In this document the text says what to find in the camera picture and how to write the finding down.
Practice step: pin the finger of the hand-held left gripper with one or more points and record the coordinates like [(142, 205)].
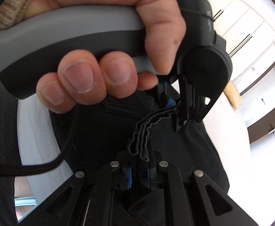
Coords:
[(170, 102), (191, 106)]

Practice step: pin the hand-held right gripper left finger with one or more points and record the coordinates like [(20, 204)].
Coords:
[(127, 179)]

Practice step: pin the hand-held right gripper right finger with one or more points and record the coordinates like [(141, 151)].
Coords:
[(149, 179)]

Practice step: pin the black pants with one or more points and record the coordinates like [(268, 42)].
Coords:
[(104, 134)]

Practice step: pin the person's left forearm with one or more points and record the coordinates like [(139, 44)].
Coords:
[(10, 11)]

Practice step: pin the person's left hand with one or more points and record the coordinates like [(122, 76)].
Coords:
[(161, 28)]

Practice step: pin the yellow cushion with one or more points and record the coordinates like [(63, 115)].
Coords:
[(233, 94)]

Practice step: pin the brown door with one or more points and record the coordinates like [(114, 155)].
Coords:
[(264, 134)]

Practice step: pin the bed with white sheet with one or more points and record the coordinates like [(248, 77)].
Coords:
[(38, 134)]

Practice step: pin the white wardrobe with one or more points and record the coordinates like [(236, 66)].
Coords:
[(241, 16)]

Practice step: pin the black mesh fabric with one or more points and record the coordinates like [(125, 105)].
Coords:
[(0, 122)]

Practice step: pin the light blue object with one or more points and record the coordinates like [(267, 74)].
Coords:
[(25, 202)]

